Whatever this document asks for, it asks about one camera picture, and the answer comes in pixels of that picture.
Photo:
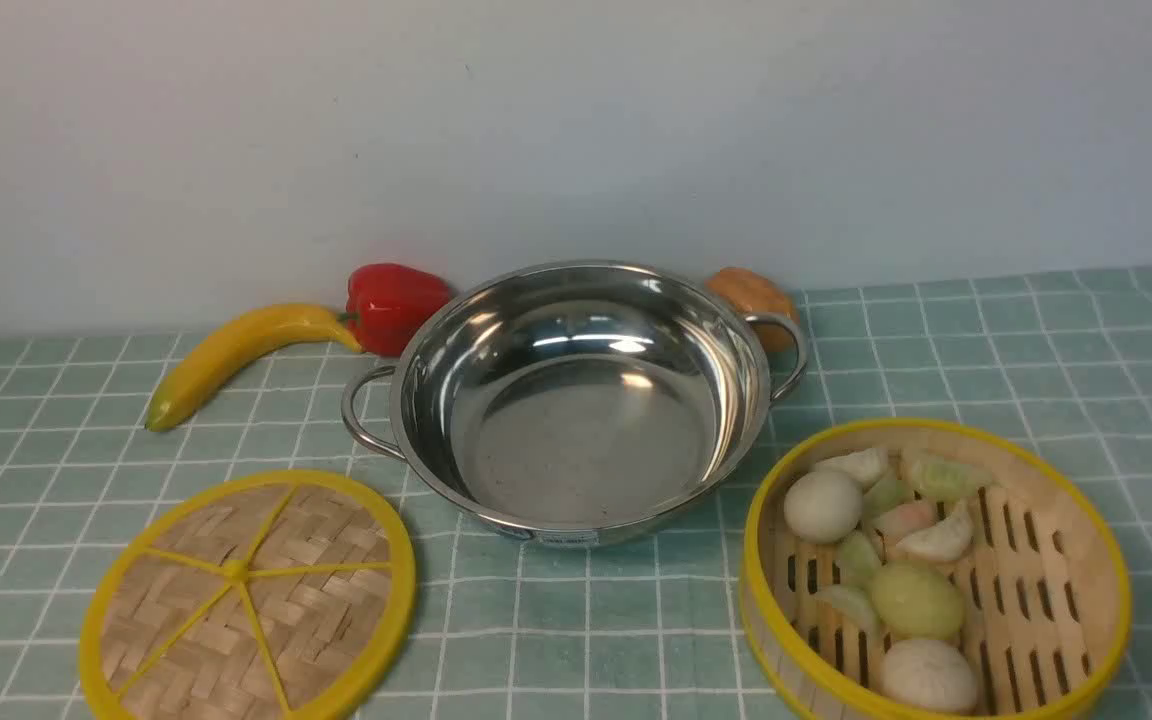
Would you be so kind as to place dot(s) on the bamboo steamer basket yellow rim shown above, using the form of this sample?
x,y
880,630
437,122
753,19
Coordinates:
x,y
1047,598

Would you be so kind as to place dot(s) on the white dumpling centre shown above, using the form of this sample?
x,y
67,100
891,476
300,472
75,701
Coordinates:
x,y
943,543

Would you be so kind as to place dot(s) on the woven bamboo steamer lid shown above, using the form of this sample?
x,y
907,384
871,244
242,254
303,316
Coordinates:
x,y
284,595

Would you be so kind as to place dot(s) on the white round bun lower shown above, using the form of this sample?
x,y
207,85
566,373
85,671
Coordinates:
x,y
929,674

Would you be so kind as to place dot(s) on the brown potato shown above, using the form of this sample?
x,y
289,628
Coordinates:
x,y
748,292

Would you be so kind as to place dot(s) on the yellow banana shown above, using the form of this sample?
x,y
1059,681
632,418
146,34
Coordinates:
x,y
234,346

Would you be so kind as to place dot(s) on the green round bun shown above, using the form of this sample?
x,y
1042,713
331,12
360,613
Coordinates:
x,y
914,599

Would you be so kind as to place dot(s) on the white round bun upper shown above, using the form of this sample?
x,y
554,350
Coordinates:
x,y
823,506

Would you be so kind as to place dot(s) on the white round bun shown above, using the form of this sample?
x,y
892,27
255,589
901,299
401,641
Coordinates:
x,y
823,506
929,674

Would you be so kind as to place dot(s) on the red bell pepper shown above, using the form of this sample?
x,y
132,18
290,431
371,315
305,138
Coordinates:
x,y
388,302

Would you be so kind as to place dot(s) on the white dumpling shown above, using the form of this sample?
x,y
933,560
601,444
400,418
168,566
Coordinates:
x,y
943,543
867,467

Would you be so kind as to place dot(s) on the stainless steel pot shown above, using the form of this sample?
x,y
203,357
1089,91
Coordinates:
x,y
578,404

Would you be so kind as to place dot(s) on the white dumpling top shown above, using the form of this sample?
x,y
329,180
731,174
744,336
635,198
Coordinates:
x,y
867,467

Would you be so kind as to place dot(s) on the green checkered tablecloth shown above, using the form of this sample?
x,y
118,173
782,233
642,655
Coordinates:
x,y
1059,363

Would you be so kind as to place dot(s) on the green dumpling top right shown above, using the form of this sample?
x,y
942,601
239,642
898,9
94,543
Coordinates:
x,y
942,479

